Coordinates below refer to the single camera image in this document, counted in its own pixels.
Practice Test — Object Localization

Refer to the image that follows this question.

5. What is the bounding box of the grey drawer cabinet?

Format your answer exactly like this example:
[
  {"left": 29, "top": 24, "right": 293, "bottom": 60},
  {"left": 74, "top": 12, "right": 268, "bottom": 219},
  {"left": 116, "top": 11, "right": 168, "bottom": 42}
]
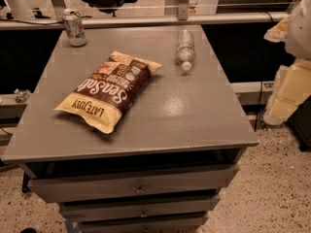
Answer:
[{"left": 1, "top": 24, "right": 259, "bottom": 233}]

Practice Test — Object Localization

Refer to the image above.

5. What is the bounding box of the white soda can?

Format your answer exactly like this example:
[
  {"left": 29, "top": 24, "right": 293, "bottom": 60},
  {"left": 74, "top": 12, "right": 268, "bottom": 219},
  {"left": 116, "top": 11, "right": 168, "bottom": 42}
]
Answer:
[{"left": 62, "top": 9, "right": 87, "bottom": 47}]

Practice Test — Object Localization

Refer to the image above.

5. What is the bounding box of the clear plastic water bottle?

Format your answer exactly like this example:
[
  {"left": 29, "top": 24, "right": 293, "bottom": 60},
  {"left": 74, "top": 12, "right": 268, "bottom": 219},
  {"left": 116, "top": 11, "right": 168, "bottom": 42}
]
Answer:
[{"left": 176, "top": 29, "right": 195, "bottom": 72}]

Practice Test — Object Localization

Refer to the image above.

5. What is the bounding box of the bottom grey drawer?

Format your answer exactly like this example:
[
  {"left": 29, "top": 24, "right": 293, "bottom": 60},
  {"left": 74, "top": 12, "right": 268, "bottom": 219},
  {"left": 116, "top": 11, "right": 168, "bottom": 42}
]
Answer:
[{"left": 79, "top": 213, "right": 207, "bottom": 233}]

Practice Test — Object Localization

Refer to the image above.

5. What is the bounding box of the grey drawer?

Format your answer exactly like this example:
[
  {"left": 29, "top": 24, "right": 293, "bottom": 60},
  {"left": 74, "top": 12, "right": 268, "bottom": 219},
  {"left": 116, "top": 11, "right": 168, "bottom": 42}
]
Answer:
[
  {"left": 79, "top": 213, "right": 207, "bottom": 233},
  {"left": 28, "top": 164, "right": 239, "bottom": 203},
  {"left": 60, "top": 194, "right": 220, "bottom": 222}
]

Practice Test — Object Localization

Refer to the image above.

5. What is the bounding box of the top grey drawer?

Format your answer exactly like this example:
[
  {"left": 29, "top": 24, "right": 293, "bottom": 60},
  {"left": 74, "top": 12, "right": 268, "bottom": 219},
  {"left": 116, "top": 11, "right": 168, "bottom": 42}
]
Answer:
[{"left": 28, "top": 164, "right": 239, "bottom": 203}]

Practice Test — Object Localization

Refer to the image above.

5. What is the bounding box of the small clear glass jar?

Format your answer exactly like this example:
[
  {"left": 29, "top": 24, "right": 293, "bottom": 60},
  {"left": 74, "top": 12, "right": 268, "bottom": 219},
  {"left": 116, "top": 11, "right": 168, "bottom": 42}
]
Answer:
[{"left": 14, "top": 88, "right": 31, "bottom": 103}]

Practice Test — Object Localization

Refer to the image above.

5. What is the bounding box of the middle grey drawer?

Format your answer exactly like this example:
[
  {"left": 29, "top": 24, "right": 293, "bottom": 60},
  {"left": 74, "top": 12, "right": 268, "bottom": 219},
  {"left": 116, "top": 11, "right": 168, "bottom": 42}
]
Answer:
[{"left": 60, "top": 194, "right": 220, "bottom": 222}]

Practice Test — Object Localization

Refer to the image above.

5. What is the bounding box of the brown and yellow chip bag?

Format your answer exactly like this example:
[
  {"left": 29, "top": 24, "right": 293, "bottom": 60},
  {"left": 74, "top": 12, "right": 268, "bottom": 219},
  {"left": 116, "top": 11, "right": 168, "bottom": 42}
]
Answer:
[{"left": 55, "top": 51, "right": 162, "bottom": 134}]

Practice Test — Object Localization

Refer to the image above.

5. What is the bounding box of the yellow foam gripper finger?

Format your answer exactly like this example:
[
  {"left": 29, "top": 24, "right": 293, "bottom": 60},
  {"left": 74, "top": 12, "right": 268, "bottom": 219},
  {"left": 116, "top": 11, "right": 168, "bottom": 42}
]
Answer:
[
  {"left": 263, "top": 59, "right": 311, "bottom": 125},
  {"left": 263, "top": 16, "right": 290, "bottom": 43}
]

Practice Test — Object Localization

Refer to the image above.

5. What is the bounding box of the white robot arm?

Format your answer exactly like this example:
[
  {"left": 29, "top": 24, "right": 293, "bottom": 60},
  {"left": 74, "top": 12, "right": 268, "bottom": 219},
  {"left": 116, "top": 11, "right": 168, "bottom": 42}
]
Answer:
[{"left": 263, "top": 0, "right": 311, "bottom": 125}]

